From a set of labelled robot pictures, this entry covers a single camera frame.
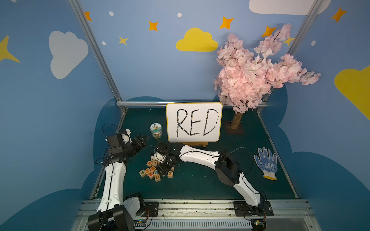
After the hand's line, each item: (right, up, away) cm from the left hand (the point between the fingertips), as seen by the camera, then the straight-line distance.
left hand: (145, 139), depth 81 cm
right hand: (+10, -18, +4) cm, 21 cm away
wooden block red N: (+2, -22, +3) cm, 22 cm away
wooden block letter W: (+6, -21, +3) cm, 21 cm away
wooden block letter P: (-3, -21, +3) cm, 21 cm away
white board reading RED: (+28, +10, +9) cm, 31 cm away
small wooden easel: (+35, -5, +14) cm, 39 cm away
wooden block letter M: (+14, -21, +3) cm, 26 cm away
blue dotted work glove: (+75, -17, +10) cm, 78 cm away
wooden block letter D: (+6, -23, +2) cm, 24 cm away
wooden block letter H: (0, -20, +5) cm, 20 cm away
